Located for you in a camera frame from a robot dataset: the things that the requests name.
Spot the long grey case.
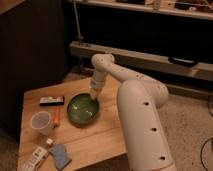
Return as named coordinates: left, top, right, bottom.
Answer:
left=69, top=41, right=213, bottom=81

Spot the white glue bottle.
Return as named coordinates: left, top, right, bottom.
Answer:
left=21, top=138, right=53, bottom=171

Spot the blue sponge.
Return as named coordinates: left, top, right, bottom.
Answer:
left=49, top=144, right=71, bottom=170

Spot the black case handle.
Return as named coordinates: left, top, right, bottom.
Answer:
left=168, top=57, right=198, bottom=67

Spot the black cable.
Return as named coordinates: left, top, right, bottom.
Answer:
left=199, top=137, right=213, bottom=171

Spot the wooden shelf board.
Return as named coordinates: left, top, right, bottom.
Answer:
left=67, top=0, right=213, bottom=21

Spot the orange marker pen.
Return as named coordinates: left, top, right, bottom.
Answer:
left=53, top=107, right=60, bottom=127

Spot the green ceramic bowl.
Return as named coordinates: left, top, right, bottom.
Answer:
left=67, top=93, right=99, bottom=126

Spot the metal stand pole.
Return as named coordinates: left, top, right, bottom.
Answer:
left=73, top=0, right=84, bottom=44

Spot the clear plastic cup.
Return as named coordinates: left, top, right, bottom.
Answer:
left=30, top=111, right=53, bottom=135

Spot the black red small box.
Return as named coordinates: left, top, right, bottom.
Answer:
left=39, top=96, right=65, bottom=106

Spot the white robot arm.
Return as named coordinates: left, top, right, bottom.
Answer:
left=90, top=54, right=177, bottom=171

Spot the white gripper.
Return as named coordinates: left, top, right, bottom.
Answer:
left=90, top=70, right=106, bottom=100

